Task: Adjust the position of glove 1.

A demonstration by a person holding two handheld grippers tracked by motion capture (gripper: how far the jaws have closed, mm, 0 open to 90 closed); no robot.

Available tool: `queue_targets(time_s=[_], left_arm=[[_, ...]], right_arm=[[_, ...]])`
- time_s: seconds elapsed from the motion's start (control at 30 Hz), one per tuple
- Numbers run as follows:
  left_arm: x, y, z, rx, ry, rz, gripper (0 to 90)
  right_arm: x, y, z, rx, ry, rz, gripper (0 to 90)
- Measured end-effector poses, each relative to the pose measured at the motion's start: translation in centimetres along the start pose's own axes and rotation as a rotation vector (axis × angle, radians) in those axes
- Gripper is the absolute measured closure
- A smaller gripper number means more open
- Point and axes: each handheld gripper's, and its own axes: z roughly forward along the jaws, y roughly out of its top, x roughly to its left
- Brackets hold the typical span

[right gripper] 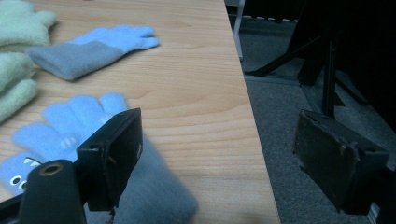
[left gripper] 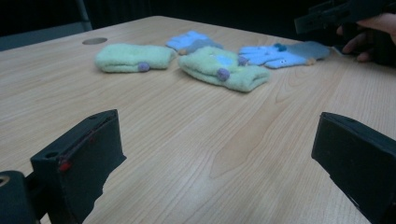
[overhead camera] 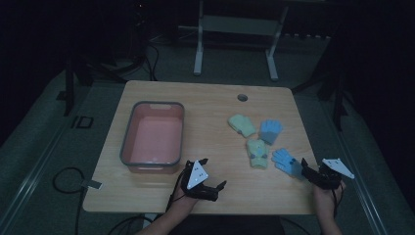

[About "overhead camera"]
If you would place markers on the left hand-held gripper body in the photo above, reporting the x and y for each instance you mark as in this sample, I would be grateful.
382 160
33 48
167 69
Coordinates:
196 175

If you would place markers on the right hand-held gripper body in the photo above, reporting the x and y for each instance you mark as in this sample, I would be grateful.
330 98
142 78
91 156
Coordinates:
330 176

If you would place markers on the blue knit glove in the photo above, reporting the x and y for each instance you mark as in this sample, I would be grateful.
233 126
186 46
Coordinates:
286 161
270 130

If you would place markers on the pink basin with grey rim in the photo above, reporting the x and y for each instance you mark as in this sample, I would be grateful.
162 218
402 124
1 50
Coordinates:
153 137

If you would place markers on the person's right hand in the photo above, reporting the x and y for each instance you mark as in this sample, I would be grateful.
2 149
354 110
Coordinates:
325 197

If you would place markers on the person's left hand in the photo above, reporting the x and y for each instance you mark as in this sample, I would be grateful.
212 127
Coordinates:
182 199

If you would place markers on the person's dark clothing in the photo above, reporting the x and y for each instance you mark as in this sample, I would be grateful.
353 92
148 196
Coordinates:
228 225

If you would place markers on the green knit glove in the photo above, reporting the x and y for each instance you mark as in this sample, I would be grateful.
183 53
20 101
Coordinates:
241 124
257 153

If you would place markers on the grey table grommet hole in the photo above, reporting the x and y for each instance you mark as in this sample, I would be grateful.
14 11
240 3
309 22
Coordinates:
242 97

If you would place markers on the black tripod stand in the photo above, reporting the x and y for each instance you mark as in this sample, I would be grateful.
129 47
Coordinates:
69 88
329 88

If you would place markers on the white power strip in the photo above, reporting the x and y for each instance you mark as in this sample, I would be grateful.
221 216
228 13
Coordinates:
305 36

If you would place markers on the white metal stand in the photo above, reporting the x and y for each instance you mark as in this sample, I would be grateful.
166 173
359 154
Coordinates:
236 26

